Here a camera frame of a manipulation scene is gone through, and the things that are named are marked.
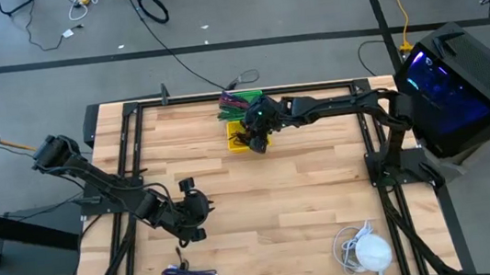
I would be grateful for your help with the yellow plastic mesh basket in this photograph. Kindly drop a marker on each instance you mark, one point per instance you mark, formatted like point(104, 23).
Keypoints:
point(239, 150)

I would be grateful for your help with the black aluminium table frame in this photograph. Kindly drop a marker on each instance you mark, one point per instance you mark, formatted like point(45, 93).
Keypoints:
point(176, 102)

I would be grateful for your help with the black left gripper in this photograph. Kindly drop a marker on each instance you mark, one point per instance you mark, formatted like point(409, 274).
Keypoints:
point(193, 210)

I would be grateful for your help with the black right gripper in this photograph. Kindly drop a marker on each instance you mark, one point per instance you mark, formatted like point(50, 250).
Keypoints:
point(263, 117)

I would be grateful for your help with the green plastic mesh basket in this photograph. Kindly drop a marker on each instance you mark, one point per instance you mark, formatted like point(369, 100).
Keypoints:
point(253, 94)

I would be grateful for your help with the black control box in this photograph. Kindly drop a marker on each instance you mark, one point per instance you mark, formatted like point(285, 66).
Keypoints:
point(92, 125)

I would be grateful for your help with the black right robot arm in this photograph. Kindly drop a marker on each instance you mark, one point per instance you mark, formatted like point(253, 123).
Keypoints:
point(338, 103)

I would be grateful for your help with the white bulb lamp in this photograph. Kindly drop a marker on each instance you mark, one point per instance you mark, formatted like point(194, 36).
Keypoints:
point(373, 252)

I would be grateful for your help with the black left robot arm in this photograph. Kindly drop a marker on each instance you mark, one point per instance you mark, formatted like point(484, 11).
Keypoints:
point(107, 185)

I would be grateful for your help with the black computer tower blue light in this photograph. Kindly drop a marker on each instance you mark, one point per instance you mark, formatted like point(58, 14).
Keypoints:
point(482, 64)

